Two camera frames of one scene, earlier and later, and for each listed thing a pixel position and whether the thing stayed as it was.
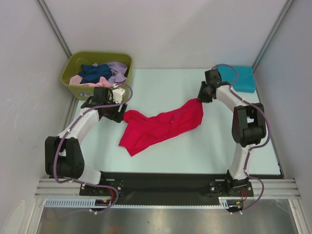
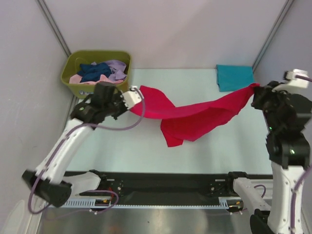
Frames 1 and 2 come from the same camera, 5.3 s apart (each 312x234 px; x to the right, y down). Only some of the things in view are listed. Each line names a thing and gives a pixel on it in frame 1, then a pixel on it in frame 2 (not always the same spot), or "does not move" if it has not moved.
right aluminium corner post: x=282 y=14 does not move
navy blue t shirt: x=90 y=73 does not move
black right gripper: x=201 y=97 -> x=262 y=92
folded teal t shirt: x=241 y=78 does not move
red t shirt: x=141 y=130 -> x=189 y=124
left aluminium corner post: x=54 y=27 does not move
